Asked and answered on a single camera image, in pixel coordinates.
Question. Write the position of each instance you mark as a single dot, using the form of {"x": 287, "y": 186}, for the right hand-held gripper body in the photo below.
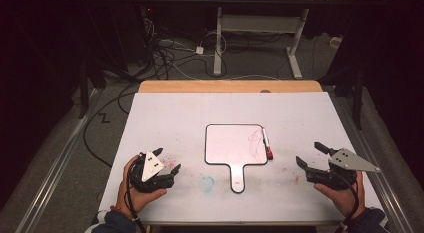
{"x": 346, "y": 161}

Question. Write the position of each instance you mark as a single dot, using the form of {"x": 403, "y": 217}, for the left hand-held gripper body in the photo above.
{"x": 151, "y": 184}

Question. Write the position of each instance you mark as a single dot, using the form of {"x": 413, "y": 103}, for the red whiteboard marker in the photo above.
{"x": 266, "y": 143}

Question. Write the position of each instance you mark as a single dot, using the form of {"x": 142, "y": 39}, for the person's left hand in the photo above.
{"x": 141, "y": 199}

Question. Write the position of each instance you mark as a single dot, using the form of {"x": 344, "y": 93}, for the person's right hand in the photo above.
{"x": 343, "y": 198}

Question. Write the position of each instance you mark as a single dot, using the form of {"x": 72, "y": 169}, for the large white table sheet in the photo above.
{"x": 173, "y": 126}

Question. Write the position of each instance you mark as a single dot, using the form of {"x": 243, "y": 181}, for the wooden table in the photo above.
{"x": 200, "y": 86}

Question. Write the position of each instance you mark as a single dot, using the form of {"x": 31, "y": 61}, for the small white box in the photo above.
{"x": 335, "y": 42}

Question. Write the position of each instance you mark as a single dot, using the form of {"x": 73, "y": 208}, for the white power adapter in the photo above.
{"x": 199, "y": 50}

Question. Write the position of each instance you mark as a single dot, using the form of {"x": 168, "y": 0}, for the dark equipment box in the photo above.
{"x": 130, "y": 36}

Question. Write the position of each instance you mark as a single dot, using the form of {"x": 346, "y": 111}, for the aluminium floor rail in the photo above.
{"x": 56, "y": 166}
{"x": 383, "y": 189}

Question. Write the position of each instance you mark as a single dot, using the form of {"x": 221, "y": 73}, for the white desk frame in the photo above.
{"x": 260, "y": 23}

